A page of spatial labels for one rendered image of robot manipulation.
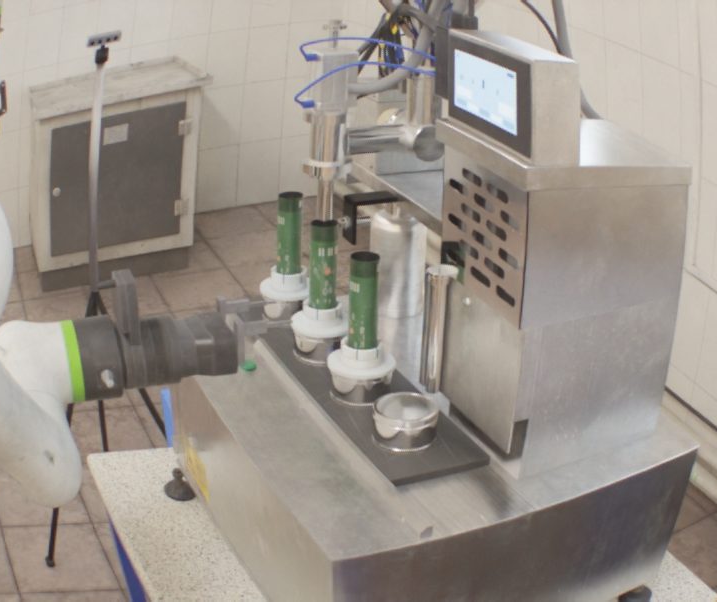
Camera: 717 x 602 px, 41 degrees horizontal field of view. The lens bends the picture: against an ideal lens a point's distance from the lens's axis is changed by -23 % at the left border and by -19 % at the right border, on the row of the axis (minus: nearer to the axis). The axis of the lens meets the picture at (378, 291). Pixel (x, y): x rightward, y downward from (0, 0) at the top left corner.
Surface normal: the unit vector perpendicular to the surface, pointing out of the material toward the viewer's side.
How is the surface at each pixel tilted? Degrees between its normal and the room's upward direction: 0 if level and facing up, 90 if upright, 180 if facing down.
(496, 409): 90
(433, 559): 90
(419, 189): 0
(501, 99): 90
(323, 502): 0
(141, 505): 0
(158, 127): 90
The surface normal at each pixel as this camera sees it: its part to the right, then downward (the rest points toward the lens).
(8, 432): 0.69, 0.50
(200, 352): 0.08, 0.39
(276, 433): 0.04, -0.92
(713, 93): -0.91, 0.13
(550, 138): 0.41, 0.36
